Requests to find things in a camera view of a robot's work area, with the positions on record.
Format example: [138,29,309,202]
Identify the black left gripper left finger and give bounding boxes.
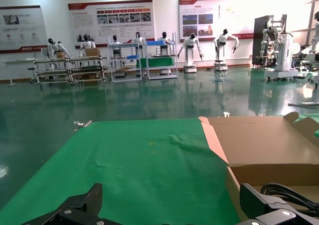
[21,183,118,225]

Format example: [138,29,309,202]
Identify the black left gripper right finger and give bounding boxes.
[236,183,319,225]

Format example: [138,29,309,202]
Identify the open cardboard box with cutout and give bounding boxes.
[198,112,319,222]

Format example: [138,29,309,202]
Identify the large closed cardboard box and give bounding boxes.
[85,47,101,57]

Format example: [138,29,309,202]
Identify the green table cloth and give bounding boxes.
[0,113,319,225]

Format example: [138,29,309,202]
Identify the white floor base bar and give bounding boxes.
[288,101,319,109]

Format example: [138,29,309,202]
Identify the black round stool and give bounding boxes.
[27,67,37,83]

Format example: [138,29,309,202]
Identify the white robot on tall stand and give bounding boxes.
[259,14,299,83]

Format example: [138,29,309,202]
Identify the white tall shelf rack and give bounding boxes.
[145,31,179,81]

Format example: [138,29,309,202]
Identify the white long table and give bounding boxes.
[1,57,37,88]

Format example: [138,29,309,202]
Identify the white humanoid robot arms spread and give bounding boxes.
[176,32,204,74]

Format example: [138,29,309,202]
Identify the black upright panel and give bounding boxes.
[252,15,276,67]

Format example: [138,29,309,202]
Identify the white humanoid robot leaning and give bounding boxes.
[46,37,71,71]

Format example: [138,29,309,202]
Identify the green shelf cloth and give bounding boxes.
[136,57,175,68]

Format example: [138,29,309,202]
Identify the white humanoid robot bent arms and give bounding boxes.
[212,28,240,72]

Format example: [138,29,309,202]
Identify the white shelf rack blue top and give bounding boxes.
[107,35,143,83]

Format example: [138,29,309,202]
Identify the white robot with dark head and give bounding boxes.
[300,10,319,84]

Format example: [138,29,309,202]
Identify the black power cable bundle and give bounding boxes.
[259,182,319,212]

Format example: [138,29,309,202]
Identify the metal frame workbench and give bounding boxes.
[69,55,108,83]
[33,57,73,85]

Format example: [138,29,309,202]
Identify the wall poster with grey icons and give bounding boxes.
[0,5,48,54]

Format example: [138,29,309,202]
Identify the wall poster with four photos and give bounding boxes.
[178,0,259,43]

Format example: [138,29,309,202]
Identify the wide wall poster photo row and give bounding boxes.
[67,0,156,48]

